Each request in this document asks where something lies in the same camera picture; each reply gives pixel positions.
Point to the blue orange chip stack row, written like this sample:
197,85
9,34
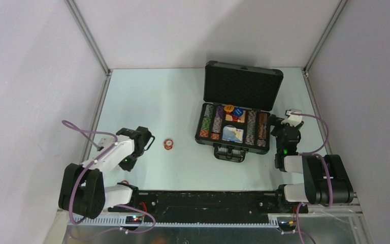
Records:
251,121

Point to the orange round button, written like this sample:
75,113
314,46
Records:
229,108

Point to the purple chip stack row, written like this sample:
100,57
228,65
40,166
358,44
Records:
217,122

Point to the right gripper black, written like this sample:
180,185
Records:
273,120

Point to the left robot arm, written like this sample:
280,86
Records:
83,191

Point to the dark orange chip stack row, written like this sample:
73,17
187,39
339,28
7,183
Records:
262,129

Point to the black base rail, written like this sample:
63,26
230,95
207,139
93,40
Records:
212,207

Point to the blue card deck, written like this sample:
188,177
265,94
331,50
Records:
232,134

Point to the red Texas Hold'em card deck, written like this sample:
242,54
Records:
234,118

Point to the green chip stack row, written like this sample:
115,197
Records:
206,121

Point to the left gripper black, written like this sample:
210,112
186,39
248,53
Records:
130,164

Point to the black poker set case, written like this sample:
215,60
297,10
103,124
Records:
246,87

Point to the blue round dealer button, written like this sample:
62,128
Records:
238,112

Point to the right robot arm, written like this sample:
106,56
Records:
325,180

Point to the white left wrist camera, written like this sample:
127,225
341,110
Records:
104,143

